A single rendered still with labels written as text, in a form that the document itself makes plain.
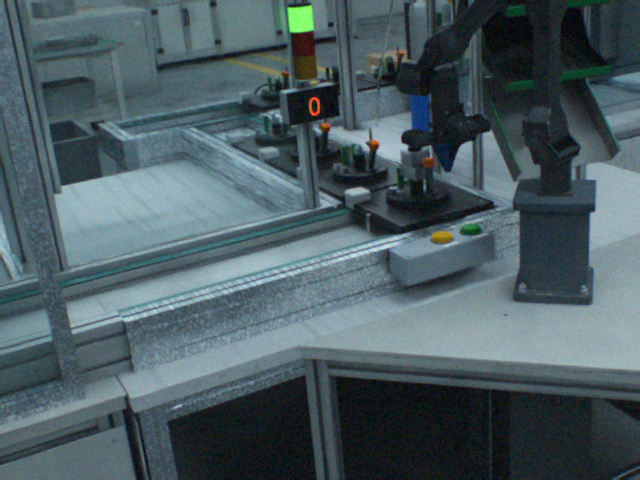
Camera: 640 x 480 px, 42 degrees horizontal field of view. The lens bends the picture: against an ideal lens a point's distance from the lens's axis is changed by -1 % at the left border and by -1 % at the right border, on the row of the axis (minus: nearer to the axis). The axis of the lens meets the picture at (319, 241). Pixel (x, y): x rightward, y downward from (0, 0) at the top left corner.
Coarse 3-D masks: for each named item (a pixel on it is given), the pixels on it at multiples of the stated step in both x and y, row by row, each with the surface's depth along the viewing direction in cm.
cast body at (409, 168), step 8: (400, 152) 185; (408, 152) 182; (416, 152) 182; (424, 152) 182; (408, 160) 183; (416, 160) 182; (400, 168) 186; (408, 168) 183; (416, 168) 181; (424, 168) 182; (408, 176) 184; (416, 176) 182; (424, 176) 183
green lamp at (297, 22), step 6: (288, 12) 174; (294, 12) 172; (300, 12) 172; (306, 12) 173; (288, 18) 174; (294, 18) 173; (300, 18) 173; (306, 18) 173; (294, 24) 173; (300, 24) 173; (306, 24) 173; (312, 24) 175; (294, 30) 174; (300, 30) 173; (306, 30) 174
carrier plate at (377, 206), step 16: (384, 192) 195; (464, 192) 190; (368, 208) 185; (384, 208) 184; (448, 208) 181; (464, 208) 180; (480, 208) 181; (384, 224) 179; (400, 224) 174; (416, 224) 174; (432, 224) 176
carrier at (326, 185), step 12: (360, 156) 206; (336, 168) 207; (348, 168) 209; (360, 168) 207; (384, 168) 206; (324, 180) 208; (336, 180) 206; (348, 180) 203; (360, 180) 202; (372, 180) 203; (384, 180) 203; (396, 180) 202; (324, 192) 202; (336, 192) 198
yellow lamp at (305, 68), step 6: (312, 54) 177; (294, 60) 177; (300, 60) 176; (306, 60) 176; (312, 60) 176; (294, 66) 177; (300, 66) 176; (306, 66) 176; (312, 66) 177; (294, 72) 178; (300, 72) 177; (306, 72) 177; (312, 72) 177; (294, 78) 179; (300, 78) 177; (306, 78) 177; (312, 78) 178
